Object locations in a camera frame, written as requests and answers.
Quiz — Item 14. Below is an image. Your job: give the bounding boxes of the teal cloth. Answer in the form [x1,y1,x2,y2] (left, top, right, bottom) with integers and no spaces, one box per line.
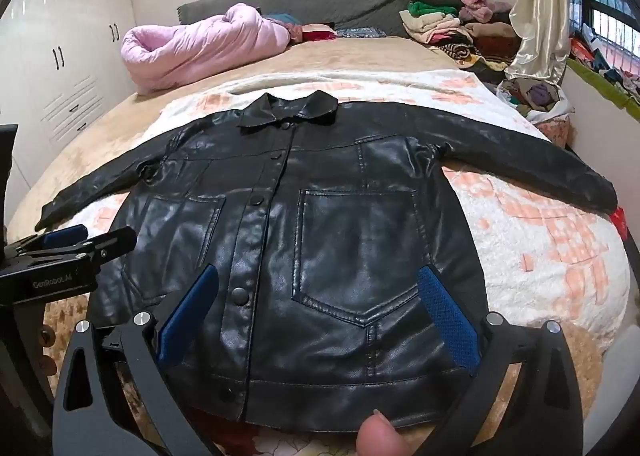
[264,12,302,31]

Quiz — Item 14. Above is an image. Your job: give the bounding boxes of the red pillow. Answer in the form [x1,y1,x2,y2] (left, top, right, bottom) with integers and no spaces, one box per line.
[300,23,339,43]

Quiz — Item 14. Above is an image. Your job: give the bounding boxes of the pink quilt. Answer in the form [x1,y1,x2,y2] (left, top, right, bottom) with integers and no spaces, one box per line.
[120,2,292,97]

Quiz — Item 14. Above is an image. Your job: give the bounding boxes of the cream satin curtain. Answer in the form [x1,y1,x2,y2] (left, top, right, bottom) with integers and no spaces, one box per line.
[505,0,573,84]

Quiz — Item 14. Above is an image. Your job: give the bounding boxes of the green windowsill cloth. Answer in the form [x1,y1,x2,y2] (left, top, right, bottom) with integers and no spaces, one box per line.
[565,58,640,119]

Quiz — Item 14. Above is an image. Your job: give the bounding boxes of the person's left hand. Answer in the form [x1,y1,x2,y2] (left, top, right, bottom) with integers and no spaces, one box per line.
[39,322,57,381]

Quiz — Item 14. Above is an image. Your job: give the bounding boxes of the white wardrobe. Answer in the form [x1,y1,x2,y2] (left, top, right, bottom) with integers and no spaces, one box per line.
[0,0,138,209]

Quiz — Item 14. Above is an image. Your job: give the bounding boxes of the pile of folded clothes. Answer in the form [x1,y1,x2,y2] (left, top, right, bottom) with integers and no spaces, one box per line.
[399,0,526,84]

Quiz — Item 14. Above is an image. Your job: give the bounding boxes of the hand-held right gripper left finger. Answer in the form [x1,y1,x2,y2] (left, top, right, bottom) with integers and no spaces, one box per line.
[52,263,221,456]

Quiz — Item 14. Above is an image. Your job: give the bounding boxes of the person's right hand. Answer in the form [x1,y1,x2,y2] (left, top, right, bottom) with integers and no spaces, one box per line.
[356,412,416,456]

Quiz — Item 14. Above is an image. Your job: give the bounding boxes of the red plastic bag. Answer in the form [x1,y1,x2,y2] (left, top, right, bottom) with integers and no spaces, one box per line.
[611,206,629,240]

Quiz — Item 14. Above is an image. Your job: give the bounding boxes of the black leather jacket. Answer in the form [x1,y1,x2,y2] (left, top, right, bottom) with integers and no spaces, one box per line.
[35,91,618,434]

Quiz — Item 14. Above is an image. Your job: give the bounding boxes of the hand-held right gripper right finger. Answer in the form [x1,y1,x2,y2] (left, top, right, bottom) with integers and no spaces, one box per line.
[415,266,583,456]

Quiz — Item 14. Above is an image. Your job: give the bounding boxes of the beige bed sheet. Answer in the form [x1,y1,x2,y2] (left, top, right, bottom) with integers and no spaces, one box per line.
[5,33,506,247]

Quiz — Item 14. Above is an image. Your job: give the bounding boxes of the white orange printed blanket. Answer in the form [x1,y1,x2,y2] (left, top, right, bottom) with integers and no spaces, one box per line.
[42,71,631,456]

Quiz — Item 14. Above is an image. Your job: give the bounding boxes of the clothes heap on windowsill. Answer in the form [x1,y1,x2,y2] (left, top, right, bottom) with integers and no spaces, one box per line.
[570,23,640,99]

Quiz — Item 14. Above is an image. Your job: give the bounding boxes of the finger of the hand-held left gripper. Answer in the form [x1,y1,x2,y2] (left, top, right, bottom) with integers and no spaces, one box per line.
[5,225,90,257]
[22,227,138,267]

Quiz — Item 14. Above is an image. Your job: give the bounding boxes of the white bag of clothes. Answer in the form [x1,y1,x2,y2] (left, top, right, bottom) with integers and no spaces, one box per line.
[496,76,576,144]

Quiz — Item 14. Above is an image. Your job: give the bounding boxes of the blue patterned cloth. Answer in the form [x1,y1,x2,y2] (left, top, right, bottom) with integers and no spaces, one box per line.
[335,26,389,40]

